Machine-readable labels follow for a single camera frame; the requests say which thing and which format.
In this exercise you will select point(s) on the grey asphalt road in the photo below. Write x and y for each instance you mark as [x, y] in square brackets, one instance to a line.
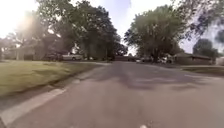
[133, 96]

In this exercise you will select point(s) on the large dark tree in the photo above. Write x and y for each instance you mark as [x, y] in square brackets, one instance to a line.
[90, 30]

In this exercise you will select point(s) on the white pickup truck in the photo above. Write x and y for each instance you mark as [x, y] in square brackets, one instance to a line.
[71, 57]

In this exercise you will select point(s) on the vehicle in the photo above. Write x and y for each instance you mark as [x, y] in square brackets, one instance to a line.
[165, 60]

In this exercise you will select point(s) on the broad green tree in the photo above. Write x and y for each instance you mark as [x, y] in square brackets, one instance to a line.
[156, 30]

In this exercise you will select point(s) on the robot's own part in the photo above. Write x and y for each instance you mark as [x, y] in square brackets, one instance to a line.
[143, 126]

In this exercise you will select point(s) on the low brick house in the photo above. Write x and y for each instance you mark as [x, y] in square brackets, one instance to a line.
[193, 59]

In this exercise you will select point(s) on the pale concrete kerb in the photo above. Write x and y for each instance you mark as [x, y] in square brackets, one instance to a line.
[30, 104]

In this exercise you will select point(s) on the round tree behind house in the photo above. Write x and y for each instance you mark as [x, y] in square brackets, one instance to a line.
[203, 46]

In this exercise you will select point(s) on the hazy tree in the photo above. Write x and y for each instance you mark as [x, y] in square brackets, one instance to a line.
[23, 36]

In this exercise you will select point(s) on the grass verge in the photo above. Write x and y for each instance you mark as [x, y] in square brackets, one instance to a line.
[206, 70]

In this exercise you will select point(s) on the overhanging tree branches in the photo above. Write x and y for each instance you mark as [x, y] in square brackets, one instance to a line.
[200, 13]

